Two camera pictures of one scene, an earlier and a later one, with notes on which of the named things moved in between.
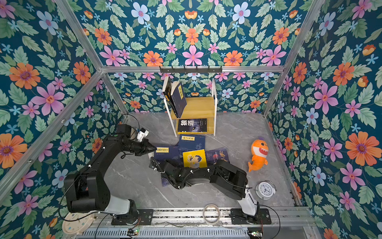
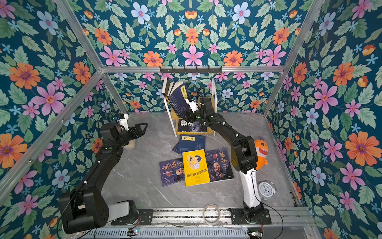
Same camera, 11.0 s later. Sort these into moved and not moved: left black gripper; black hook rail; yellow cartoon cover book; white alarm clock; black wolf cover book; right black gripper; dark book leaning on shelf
Moved: left black gripper; right black gripper
Not moved: white alarm clock; dark book leaning on shelf; yellow cartoon cover book; black hook rail; black wolf cover book
